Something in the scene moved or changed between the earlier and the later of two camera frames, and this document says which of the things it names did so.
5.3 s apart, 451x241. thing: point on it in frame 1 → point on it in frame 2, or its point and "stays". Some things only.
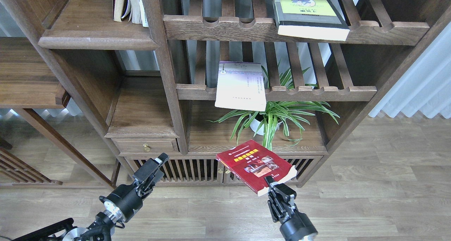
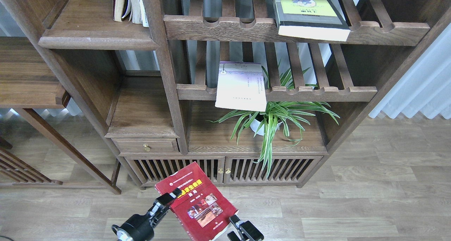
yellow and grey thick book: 311,16 stays
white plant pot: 254,124 stays
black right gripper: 295,226 → 251,232
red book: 251,163 → 203,212
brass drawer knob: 146,147 stays
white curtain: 425,87 stays
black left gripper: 125,201 → 141,227
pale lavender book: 240,86 stays
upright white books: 138,14 stays
